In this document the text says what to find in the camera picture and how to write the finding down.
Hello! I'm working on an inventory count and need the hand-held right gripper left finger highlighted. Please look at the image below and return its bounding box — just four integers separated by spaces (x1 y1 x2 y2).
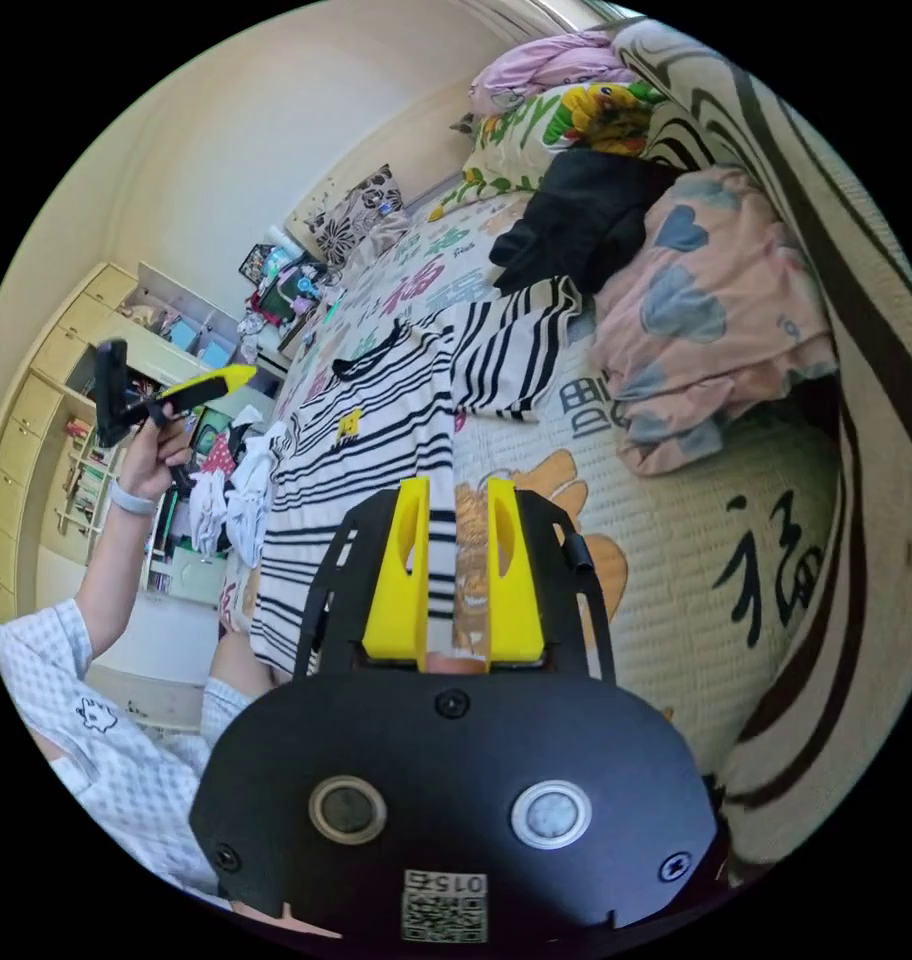
362 477 433 666

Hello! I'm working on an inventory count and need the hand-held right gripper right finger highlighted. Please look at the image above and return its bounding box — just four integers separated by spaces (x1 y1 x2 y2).
487 476 546 666

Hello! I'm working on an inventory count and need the person's left forearm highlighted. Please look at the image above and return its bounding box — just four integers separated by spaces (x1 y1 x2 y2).
71 478 162 669

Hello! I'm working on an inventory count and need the black and white striped t-shirt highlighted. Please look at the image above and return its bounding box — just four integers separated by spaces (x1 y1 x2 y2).
248 275 586 680

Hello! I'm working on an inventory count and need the beige black striped blanket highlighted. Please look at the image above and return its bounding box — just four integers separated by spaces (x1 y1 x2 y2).
611 18 912 890

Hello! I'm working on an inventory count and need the person's left hand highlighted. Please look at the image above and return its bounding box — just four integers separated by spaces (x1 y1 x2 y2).
116 404 196 502

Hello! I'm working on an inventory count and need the pile of clothes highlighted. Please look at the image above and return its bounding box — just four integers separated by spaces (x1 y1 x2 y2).
188 418 294 570

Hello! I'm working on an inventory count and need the cluttered bedside table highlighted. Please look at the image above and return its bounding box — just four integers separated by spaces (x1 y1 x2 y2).
234 228 345 358

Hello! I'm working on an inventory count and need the pale yellow cupboard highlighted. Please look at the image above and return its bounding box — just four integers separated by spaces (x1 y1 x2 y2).
0 260 144 625

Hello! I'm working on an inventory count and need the bed with printed mat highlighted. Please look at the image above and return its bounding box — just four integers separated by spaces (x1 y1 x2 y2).
219 149 851 763

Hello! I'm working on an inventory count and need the beige cushion with dark flowers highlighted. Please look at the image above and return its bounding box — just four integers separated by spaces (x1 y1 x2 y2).
304 163 414 270

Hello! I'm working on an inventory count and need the person's body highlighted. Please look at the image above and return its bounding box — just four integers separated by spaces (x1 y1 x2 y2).
0 597 296 913

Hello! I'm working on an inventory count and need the pink quilt with blue hearts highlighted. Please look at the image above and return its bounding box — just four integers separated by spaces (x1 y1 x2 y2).
589 166 841 479

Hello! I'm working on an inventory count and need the yellow floral pillow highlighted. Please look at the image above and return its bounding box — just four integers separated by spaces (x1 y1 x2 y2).
431 80 664 220

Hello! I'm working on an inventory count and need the black garment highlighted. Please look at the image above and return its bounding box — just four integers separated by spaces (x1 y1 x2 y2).
488 148 684 298

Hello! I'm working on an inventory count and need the pink blanket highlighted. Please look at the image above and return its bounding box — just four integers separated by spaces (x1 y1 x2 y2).
469 29 641 115

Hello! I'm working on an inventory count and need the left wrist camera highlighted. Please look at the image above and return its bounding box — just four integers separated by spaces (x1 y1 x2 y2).
94 339 133 450

